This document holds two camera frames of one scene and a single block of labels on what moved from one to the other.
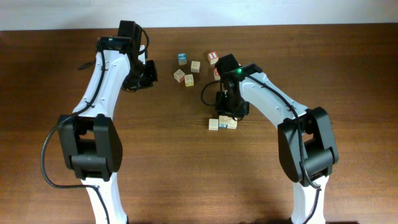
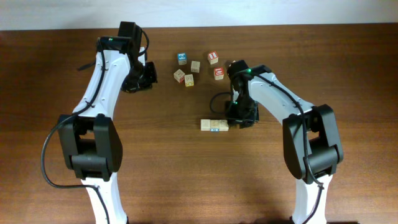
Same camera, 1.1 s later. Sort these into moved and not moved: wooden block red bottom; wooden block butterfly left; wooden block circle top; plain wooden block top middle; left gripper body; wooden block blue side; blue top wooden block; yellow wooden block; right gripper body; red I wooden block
Moved: wooden block red bottom; wooden block circle top; wooden block blue side; right gripper body
Not moved: left gripper body; yellow wooden block; blue top wooden block; red I wooden block; plain wooden block top middle; wooden block butterfly left
